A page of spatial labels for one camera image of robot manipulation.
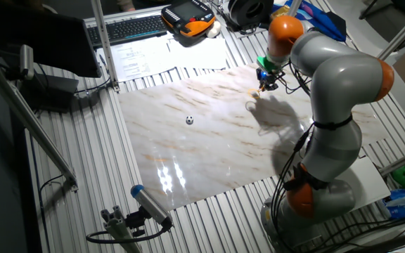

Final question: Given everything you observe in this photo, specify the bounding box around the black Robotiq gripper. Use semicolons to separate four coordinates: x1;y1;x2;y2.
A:
255;67;281;93

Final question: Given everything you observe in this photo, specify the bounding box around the black round spool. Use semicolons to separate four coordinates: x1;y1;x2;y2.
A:
227;0;275;33

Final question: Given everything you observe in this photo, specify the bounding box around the gold foil bag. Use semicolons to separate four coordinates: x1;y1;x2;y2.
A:
270;4;292;20

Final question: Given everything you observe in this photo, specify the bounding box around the white bone shaped toy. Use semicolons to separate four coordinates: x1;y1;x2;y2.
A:
206;20;222;39

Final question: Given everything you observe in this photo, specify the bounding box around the marble pattern table sheet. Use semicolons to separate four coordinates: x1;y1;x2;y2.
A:
117;63;390;212

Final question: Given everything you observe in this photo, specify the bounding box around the orange black teach pendant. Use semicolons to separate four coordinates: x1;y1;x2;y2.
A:
160;0;217;38

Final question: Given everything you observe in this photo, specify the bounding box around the white base board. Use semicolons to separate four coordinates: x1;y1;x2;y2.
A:
334;155;392;212

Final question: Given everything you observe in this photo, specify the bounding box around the black computer keyboard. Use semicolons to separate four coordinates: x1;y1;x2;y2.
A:
86;14;170;49

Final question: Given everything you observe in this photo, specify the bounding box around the blue tissue pack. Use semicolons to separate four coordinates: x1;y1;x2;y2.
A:
381;188;405;220

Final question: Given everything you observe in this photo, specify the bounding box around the black box device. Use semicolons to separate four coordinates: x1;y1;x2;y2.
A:
19;72;81;114

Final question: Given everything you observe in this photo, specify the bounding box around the black computer monitor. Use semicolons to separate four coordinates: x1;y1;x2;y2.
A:
0;5;103;79

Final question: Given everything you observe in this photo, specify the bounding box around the green wrist mount plate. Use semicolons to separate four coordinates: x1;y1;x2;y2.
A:
256;55;283;74

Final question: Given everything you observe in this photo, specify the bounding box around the silver depth camera blue cap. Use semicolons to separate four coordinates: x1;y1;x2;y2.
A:
130;183;174;229

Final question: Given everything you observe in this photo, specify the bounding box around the black camera cable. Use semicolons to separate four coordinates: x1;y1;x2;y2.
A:
84;222;172;245

